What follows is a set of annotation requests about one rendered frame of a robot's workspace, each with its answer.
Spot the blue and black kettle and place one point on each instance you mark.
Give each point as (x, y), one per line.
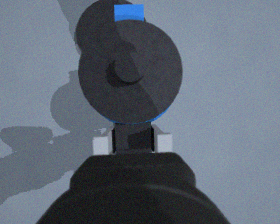
(143, 84)

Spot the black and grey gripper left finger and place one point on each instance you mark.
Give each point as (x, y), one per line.
(104, 144)

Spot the dark grey round disc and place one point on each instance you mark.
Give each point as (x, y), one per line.
(95, 17)

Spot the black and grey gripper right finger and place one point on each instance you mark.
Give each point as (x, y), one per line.
(160, 141)

